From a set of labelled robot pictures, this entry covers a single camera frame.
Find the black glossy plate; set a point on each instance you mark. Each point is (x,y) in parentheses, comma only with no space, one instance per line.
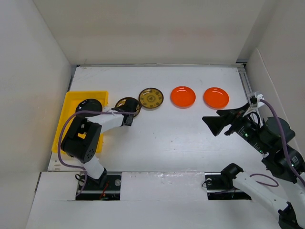
(89,105)

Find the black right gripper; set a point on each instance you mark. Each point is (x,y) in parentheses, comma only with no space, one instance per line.
(233,116)

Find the orange plate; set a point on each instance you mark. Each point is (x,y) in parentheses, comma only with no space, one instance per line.
(183,96)
(216,97)

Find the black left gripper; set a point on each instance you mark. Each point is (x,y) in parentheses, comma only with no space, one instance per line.
(130,124)

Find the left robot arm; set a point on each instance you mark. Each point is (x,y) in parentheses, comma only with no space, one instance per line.
(82,137)

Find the yellow brown patterned plate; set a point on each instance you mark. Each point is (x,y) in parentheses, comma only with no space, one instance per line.
(129,104)
(151,98)

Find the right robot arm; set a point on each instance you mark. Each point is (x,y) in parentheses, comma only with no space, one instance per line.
(285,163)

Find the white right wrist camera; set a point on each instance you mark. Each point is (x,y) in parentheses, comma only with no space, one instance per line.
(255,100)

